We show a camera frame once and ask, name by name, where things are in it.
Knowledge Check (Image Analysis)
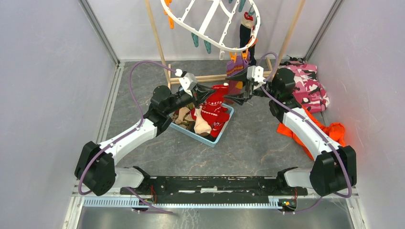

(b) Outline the wooden hanger stand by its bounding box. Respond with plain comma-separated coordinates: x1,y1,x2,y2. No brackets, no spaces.
145,0,305,88

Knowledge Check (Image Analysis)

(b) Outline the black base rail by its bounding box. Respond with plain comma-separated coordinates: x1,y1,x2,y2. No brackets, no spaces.
134,176,308,204

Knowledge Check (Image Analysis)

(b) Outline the beige red cuffed sock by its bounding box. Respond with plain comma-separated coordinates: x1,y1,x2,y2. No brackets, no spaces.
241,11,255,29

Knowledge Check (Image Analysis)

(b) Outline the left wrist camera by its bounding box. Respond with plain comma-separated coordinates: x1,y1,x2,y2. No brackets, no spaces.
175,69,197,95

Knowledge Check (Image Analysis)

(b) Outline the red sock in basket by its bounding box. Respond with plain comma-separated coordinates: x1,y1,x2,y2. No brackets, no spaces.
210,122,226,138

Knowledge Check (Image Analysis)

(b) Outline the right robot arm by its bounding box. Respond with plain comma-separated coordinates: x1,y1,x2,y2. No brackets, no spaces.
226,66,357,198

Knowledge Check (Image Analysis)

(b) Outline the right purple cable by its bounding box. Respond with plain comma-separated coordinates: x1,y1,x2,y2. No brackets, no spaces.
256,52,353,215

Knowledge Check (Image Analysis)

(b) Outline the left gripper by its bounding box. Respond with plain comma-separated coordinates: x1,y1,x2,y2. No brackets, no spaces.
165,83,216,115

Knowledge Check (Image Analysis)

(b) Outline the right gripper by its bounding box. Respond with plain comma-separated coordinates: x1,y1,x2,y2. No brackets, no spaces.
223,65,279,105

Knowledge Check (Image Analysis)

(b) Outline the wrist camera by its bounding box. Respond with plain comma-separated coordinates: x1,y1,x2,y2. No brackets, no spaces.
175,69,197,95
246,65,266,86

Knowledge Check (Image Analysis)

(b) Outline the cream white sock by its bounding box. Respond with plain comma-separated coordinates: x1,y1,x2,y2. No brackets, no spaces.
194,108,212,135

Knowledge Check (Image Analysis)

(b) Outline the teal clothespin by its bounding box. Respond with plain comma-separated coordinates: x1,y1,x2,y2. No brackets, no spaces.
191,33,212,54

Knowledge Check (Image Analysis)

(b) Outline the white clothespin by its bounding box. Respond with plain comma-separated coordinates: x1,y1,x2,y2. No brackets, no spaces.
219,50,225,60

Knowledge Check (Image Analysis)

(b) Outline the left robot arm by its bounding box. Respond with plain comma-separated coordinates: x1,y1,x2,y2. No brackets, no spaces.
74,84,215,196

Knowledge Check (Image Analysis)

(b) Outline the purple striped hanging sock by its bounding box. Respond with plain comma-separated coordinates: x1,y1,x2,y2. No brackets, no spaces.
226,57,249,95

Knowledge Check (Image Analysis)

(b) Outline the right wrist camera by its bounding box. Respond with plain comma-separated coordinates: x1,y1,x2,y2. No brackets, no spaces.
246,65,266,86

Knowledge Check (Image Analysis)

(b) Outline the tan sock in basket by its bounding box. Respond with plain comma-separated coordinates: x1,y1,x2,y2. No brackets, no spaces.
172,107,195,131

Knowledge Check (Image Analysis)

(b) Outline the pink camouflage cloth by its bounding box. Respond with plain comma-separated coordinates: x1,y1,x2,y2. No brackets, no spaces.
279,63,330,113

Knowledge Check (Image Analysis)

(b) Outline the black hanging sock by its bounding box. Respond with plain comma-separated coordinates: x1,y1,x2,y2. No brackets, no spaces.
239,24,256,65

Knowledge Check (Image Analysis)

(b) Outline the white round sock hanger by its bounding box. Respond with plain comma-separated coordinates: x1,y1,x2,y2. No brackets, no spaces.
160,0,261,52

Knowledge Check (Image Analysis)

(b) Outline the orange clothespin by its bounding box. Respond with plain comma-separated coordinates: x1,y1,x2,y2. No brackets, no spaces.
229,36,257,62

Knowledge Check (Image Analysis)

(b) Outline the red white patterned sock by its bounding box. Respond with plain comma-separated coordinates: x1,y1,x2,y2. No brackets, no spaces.
201,83,230,129

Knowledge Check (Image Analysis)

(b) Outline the orange cloth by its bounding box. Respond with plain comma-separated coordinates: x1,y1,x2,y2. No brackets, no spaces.
277,108,346,161

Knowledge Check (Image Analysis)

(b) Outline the light blue laundry basket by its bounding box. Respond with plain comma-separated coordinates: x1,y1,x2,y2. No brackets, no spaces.
170,103,234,147

